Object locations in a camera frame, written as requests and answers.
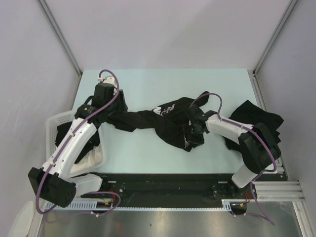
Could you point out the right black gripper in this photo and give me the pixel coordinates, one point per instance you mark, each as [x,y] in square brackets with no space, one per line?
[197,141]

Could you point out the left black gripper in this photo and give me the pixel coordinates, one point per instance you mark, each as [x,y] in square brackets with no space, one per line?
[122,107]

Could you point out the black printed t shirt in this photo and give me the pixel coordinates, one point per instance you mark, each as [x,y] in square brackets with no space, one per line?
[166,119]

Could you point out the white plastic basket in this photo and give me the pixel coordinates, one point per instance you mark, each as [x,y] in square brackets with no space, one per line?
[51,133]

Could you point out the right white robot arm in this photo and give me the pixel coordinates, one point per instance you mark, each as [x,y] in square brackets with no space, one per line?
[257,146]

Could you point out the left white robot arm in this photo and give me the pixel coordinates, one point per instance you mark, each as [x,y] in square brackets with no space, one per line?
[55,181]

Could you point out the stack of folded black shirts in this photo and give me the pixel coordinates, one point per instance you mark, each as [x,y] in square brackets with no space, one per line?
[251,114]

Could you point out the white shirt in basket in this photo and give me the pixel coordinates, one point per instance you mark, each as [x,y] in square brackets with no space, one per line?
[91,159]

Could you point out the black shirt in basket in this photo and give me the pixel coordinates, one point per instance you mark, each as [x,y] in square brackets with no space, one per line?
[93,143]

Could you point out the right cable duct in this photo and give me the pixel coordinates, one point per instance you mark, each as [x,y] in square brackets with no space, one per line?
[235,205]

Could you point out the cable duct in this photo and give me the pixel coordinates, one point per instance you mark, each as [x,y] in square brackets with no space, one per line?
[235,205]
[87,205]

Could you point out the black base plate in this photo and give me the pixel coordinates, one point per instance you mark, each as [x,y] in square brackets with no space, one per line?
[174,190]

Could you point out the aluminium frame rail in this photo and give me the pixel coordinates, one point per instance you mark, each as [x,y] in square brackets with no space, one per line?
[279,191]

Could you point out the left cable duct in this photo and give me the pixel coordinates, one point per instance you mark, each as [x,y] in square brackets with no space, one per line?
[87,205]

